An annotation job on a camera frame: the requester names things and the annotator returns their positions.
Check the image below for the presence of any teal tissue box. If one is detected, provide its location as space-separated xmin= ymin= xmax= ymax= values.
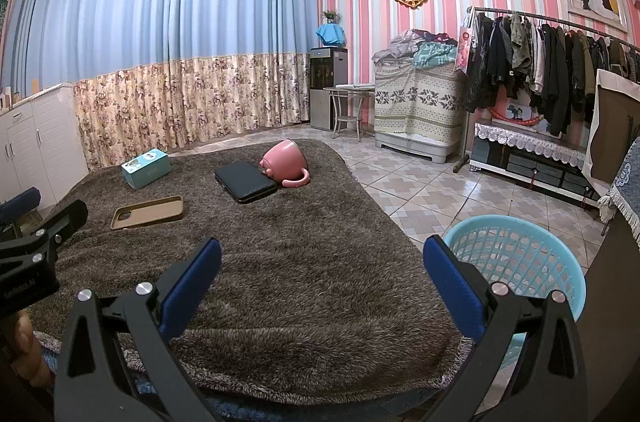
xmin=121 ymin=149 xmax=171 ymax=189

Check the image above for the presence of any small metal side table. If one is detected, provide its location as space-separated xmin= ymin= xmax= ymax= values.
xmin=322 ymin=84 xmax=376 ymax=139

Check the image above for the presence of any tan phone case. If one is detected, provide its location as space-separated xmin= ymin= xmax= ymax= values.
xmin=111 ymin=195 xmax=185 ymax=230

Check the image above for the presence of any white lace cloth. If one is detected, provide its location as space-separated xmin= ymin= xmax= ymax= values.
xmin=474 ymin=122 xmax=598 ymax=173

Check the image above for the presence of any small photo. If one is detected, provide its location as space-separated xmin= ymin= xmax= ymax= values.
xmin=506 ymin=100 xmax=535 ymax=121

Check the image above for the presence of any dark wooden furniture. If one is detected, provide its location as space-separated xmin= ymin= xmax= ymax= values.
xmin=585 ymin=212 xmax=640 ymax=422

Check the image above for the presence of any white cabinet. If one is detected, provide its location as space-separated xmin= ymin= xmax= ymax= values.
xmin=0 ymin=82 xmax=90 ymax=210

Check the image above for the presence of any light blue plastic basket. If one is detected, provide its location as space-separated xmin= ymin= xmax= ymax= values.
xmin=444 ymin=215 xmax=587 ymax=368

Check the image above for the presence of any white framed dark panel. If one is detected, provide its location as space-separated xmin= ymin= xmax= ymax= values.
xmin=582 ymin=69 xmax=640 ymax=203

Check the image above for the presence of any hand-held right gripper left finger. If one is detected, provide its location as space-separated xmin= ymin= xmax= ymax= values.
xmin=54 ymin=237 xmax=223 ymax=422

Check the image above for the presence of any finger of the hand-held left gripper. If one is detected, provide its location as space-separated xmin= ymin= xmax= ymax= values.
xmin=20 ymin=199 xmax=89 ymax=253
xmin=0 ymin=187 xmax=42 ymax=223

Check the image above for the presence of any low dark cabinet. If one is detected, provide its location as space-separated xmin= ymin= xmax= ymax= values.
xmin=470 ymin=122 xmax=608 ymax=208

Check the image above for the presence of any pink mug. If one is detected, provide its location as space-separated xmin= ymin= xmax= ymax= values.
xmin=259 ymin=139 xmax=310 ymax=188

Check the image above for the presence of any person's left hand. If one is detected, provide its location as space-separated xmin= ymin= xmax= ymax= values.
xmin=10 ymin=309 xmax=53 ymax=390

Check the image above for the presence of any pile of clothes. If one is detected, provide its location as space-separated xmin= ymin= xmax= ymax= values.
xmin=371 ymin=28 xmax=461 ymax=68

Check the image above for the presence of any black zip case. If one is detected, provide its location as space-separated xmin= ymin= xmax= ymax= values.
xmin=215 ymin=161 xmax=277 ymax=204

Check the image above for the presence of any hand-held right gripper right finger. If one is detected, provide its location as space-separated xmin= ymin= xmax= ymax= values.
xmin=422 ymin=235 xmax=588 ymax=422

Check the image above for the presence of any blue patterned fringed cloth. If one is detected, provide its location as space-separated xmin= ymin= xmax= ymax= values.
xmin=597 ymin=147 xmax=640 ymax=248

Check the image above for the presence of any row of hanging clothes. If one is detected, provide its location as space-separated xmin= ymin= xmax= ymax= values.
xmin=462 ymin=10 xmax=640 ymax=138

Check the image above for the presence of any grey water dispenser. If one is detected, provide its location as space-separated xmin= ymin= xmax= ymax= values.
xmin=308 ymin=46 xmax=349 ymax=132

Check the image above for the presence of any cabinet under patterned cloth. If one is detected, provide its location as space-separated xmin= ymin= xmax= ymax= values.
xmin=372 ymin=52 xmax=468 ymax=165

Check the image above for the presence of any blue and floral curtain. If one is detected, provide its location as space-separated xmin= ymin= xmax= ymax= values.
xmin=0 ymin=0 xmax=321 ymax=168

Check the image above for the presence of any pink hanging bag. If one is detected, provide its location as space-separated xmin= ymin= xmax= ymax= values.
xmin=454 ymin=15 xmax=475 ymax=74

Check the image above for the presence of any red curved object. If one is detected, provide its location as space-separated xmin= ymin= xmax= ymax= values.
xmin=490 ymin=105 xmax=543 ymax=125

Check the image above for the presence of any metal clothes rack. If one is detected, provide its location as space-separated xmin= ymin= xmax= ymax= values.
xmin=452 ymin=5 xmax=640 ymax=173

